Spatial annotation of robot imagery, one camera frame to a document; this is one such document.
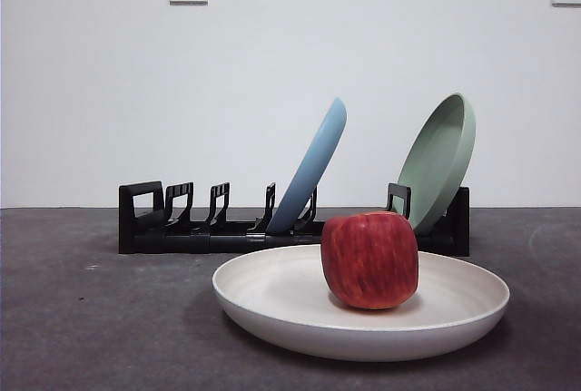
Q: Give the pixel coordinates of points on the red apple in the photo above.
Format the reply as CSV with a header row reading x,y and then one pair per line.
x,y
370,264

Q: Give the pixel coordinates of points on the cream yellow round plate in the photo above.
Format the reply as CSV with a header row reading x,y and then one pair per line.
x,y
281,300

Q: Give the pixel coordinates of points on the blue round plate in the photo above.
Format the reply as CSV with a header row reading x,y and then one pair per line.
x,y
313,169

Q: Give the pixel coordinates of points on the black plastic plate rack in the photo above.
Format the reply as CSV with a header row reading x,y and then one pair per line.
x,y
181,241

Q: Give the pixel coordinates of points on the pale green round plate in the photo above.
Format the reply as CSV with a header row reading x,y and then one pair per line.
x,y
440,169

